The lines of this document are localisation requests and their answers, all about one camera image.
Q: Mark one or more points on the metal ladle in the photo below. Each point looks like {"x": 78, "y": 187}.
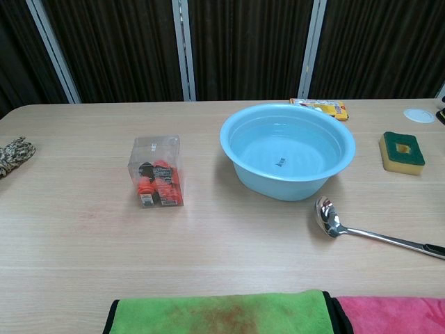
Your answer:
{"x": 328, "y": 215}

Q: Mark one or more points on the light blue bowl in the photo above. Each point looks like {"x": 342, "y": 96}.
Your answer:
{"x": 288, "y": 181}

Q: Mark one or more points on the clear box with orange items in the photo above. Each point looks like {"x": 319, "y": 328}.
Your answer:
{"x": 156, "y": 174}

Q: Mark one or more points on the yellow snack packet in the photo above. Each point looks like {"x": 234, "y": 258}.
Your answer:
{"x": 337, "y": 108}

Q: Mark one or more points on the green microfiber cloth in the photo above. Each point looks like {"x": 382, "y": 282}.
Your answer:
{"x": 215, "y": 313}

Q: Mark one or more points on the yellow green scouring sponge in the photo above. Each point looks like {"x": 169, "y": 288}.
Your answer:
{"x": 400, "y": 163}

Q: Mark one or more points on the white round table grommet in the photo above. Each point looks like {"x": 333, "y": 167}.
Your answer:
{"x": 419, "y": 115}

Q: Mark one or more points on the pink microfiber cloth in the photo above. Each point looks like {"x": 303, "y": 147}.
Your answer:
{"x": 389, "y": 316}

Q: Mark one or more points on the grey metal partition post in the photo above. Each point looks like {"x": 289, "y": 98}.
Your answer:
{"x": 311, "y": 52}
{"x": 54, "y": 52}
{"x": 184, "y": 52}

